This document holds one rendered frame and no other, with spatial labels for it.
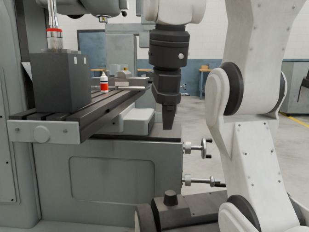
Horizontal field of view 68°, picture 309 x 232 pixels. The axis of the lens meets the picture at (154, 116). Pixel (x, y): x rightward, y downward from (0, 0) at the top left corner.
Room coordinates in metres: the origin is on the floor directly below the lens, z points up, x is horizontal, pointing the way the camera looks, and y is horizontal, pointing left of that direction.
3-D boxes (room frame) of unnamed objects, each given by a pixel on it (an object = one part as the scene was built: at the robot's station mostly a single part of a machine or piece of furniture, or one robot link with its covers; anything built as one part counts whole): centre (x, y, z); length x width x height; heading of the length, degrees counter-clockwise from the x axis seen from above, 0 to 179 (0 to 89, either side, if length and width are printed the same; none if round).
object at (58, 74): (0.82, 0.32, 1.02); 0.22 x 0.12 x 0.20; 179
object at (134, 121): (1.24, 0.26, 0.78); 0.50 x 0.35 x 0.12; 83
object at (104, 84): (1.24, 0.27, 0.98); 0.04 x 0.04 x 0.11
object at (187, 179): (1.04, -0.25, 0.50); 0.22 x 0.06 x 0.06; 83
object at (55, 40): (0.77, 0.32, 1.15); 0.05 x 0.05 x 0.05
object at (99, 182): (1.24, 0.24, 0.42); 0.80 x 0.30 x 0.60; 83
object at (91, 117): (1.25, 0.26, 0.88); 1.24 x 0.23 x 0.08; 173
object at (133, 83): (1.41, 0.21, 0.98); 0.35 x 0.15 x 0.11; 80
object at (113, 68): (1.42, 0.24, 1.04); 0.06 x 0.05 x 0.06; 170
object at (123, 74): (1.41, 0.18, 1.01); 0.12 x 0.06 x 0.04; 170
